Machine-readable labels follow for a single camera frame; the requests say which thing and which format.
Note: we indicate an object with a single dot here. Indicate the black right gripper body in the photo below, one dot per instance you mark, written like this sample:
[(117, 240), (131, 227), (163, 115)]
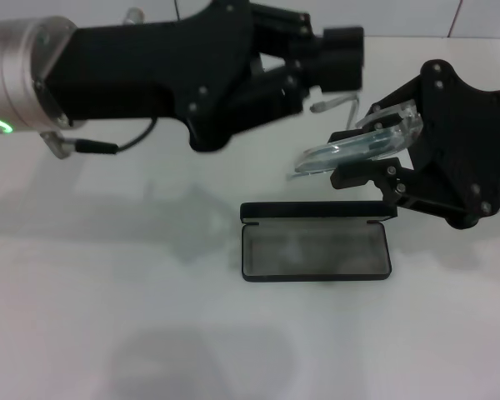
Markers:
[(458, 137)]

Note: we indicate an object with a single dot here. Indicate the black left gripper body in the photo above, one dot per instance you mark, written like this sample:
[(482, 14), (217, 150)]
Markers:
[(141, 71)]

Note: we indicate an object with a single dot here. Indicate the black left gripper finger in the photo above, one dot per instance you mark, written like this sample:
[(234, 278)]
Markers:
[(341, 41), (337, 73)]

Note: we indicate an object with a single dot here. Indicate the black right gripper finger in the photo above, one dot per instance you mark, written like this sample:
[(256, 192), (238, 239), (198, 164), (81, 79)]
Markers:
[(400, 96), (358, 175)]

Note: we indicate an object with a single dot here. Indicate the clear transparent glasses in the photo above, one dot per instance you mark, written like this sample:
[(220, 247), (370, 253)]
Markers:
[(316, 160)]

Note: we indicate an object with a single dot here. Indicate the black glasses case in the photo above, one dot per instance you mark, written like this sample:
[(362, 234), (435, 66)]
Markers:
[(312, 254)]

